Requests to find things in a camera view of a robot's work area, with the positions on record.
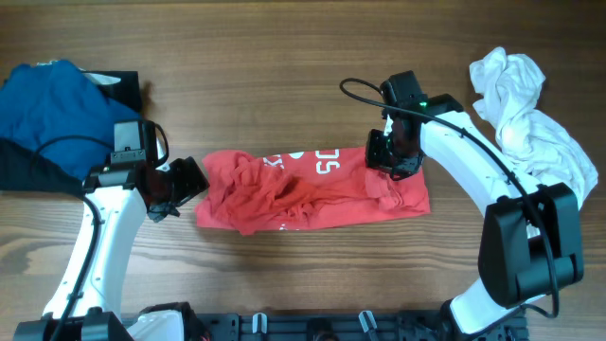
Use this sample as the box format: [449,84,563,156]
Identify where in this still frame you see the red t-shirt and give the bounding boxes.
[195,147,431,235]

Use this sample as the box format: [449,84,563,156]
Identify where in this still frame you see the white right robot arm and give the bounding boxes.
[366,95,584,340]

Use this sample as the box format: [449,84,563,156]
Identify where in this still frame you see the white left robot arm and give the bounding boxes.
[13,157,211,340]

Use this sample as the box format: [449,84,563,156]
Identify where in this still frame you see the white folded cloth under blue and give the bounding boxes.
[32,59,126,87]

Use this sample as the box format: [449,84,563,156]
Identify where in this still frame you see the white crumpled shirt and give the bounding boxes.
[469,46,598,206]

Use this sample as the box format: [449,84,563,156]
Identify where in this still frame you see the black folded shirt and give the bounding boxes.
[1,71,143,196]

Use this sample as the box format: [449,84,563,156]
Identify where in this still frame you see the blue folded shirt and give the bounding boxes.
[1,61,141,180]

